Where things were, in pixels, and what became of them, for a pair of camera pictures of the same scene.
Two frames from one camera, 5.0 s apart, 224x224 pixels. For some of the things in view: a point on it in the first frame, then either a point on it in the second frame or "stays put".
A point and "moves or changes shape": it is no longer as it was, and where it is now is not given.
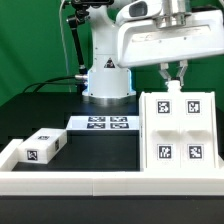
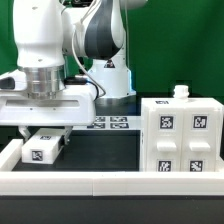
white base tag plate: [103, 123] stays put
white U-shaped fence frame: [88, 183] stays put
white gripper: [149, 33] to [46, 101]
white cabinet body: [177, 129] moves or changes shape
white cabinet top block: [42, 146] stays put
